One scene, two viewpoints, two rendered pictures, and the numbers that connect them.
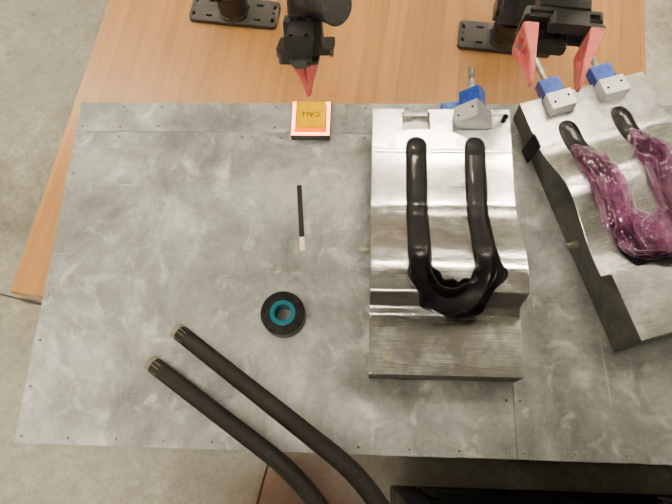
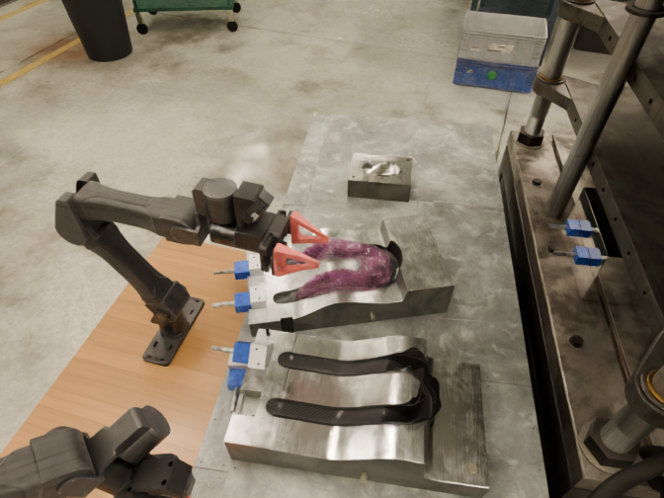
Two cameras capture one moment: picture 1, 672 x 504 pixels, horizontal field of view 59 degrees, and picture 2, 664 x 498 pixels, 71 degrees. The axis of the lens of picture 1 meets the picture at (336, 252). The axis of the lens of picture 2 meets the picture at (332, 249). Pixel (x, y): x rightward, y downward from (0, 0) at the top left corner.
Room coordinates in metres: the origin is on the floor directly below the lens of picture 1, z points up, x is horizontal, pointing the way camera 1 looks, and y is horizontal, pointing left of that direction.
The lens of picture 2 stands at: (0.41, 0.25, 1.78)
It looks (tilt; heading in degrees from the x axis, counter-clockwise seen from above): 46 degrees down; 270
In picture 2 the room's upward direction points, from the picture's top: straight up
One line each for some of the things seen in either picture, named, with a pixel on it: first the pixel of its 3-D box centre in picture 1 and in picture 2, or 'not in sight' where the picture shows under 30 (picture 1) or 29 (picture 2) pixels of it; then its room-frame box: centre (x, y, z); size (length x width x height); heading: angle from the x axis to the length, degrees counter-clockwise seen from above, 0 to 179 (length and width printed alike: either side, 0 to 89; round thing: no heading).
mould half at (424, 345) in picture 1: (442, 235); (361, 401); (0.35, -0.20, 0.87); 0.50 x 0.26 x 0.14; 172
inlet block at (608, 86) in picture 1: (599, 72); (238, 270); (0.66, -0.57, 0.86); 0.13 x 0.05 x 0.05; 9
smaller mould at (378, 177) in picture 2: not in sight; (380, 177); (0.26, -0.99, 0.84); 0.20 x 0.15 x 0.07; 172
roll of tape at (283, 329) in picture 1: (283, 314); not in sight; (0.26, 0.11, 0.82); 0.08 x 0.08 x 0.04
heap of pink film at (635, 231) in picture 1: (641, 187); (342, 263); (0.39, -0.55, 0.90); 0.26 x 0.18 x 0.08; 9
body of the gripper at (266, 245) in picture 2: (558, 13); (260, 237); (0.54, -0.35, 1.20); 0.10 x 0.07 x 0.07; 75
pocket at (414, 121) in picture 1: (415, 124); (248, 406); (0.59, -0.18, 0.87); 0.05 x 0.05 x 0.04; 82
